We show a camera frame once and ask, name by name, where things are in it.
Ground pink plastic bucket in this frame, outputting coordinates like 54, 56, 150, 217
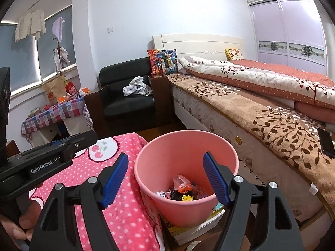
134, 130, 240, 228

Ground clear red printed wrapper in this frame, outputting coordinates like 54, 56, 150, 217
173, 175, 194, 191

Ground stack of books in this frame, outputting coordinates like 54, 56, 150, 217
160, 201, 226, 246

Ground red gift bag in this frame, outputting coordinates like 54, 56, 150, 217
65, 82, 79, 96

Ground person's left hand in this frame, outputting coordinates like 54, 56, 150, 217
0, 184, 45, 245

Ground cream bed headboard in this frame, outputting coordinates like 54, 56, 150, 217
152, 33, 244, 60

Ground yellow patterned pillow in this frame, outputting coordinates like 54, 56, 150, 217
224, 48, 245, 60

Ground brown paper bag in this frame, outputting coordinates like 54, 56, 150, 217
42, 76, 67, 105

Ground brown leaf-print blanket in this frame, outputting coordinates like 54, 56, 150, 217
167, 73, 335, 216

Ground pink polka-dot blanket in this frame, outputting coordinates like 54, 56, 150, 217
29, 133, 165, 251

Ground pale garment on rack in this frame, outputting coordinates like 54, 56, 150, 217
54, 47, 71, 67

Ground grey window blind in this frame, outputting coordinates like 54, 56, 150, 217
37, 5, 76, 81
0, 23, 40, 92

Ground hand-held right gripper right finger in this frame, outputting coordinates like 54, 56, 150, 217
203, 152, 305, 251

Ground black smartphone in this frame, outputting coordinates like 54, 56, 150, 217
317, 128, 335, 159

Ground lilac hanging garment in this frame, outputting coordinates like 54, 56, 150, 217
52, 16, 64, 42

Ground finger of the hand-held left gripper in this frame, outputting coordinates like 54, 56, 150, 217
60, 132, 99, 163
50, 131, 93, 147

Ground lilac sliding-door wardrobe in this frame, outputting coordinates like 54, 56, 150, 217
245, 0, 330, 77

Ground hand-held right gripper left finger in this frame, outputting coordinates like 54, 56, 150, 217
29, 152, 129, 251

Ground floral pink quilt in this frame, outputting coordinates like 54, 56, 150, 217
178, 56, 335, 124

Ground white cabinet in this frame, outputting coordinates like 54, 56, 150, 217
63, 115, 93, 136
31, 125, 59, 149

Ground colourful patterned pillow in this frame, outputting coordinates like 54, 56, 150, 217
147, 49, 178, 76

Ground checked tablecloth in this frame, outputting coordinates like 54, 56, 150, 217
21, 95, 88, 136

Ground white grey crumpled clothes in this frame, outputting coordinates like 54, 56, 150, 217
123, 76, 153, 97

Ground wooden coat rack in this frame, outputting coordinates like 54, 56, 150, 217
52, 38, 71, 78

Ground cream hanging garment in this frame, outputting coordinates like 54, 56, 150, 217
14, 9, 47, 42

